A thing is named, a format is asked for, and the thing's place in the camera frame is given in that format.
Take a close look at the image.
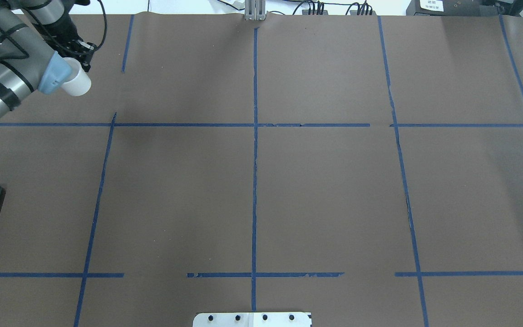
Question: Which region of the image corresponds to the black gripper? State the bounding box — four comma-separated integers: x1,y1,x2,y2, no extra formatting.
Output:
39,13,96,73

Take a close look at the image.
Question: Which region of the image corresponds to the white plastic cup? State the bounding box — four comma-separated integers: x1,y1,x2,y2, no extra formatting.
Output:
61,57,92,97

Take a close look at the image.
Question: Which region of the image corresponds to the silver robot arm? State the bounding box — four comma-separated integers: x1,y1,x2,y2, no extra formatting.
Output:
0,0,100,118

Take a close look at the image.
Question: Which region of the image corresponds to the brown paper table cover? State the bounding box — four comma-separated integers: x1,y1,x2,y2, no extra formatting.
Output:
0,13,523,327

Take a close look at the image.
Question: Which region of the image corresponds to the silver metal mounting plate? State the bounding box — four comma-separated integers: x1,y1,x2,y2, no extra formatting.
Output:
192,311,313,327

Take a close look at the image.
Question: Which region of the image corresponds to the black device with white label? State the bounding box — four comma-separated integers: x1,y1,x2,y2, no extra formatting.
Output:
405,0,523,17

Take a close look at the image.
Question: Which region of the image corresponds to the grey aluminium profile post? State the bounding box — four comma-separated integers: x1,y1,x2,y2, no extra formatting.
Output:
244,0,267,21

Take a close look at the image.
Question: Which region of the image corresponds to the left black cable connector block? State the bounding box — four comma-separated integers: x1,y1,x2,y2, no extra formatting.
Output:
301,0,326,16

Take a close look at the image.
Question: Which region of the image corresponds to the black cable connector block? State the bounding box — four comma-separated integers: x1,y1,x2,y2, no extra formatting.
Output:
345,0,376,16
301,0,326,16

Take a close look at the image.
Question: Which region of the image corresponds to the right black cable connector block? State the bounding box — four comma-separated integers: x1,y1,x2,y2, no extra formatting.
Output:
345,0,376,16

